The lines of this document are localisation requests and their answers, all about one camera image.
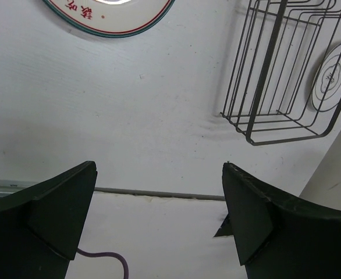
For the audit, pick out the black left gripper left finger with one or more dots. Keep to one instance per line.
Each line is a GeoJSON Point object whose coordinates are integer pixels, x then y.
{"type": "Point", "coordinates": [41, 226]}

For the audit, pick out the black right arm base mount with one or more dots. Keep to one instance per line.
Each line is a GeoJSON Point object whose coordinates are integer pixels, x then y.
{"type": "Point", "coordinates": [225, 230]}

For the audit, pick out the aluminium table edge rail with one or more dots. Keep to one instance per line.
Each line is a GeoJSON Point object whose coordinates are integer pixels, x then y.
{"type": "Point", "coordinates": [9, 186]}

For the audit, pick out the white plate with dark rim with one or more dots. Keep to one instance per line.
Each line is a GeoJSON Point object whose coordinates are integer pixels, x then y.
{"type": "Point", "coordinates": [326, 92]}

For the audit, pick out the orange sunburst pattern plate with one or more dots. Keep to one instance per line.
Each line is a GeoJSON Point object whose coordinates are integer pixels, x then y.
{"type": "Point", "coordinates": [111, 19]}

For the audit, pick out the grey wire dish rack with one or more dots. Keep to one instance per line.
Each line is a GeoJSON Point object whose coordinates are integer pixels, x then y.
{"type": "Point", "coordinates": [279, 47]}

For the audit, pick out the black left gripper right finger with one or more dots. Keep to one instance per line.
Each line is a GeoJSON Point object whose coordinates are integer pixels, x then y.
{"type": "Point", "coordinates": [277, 234]}

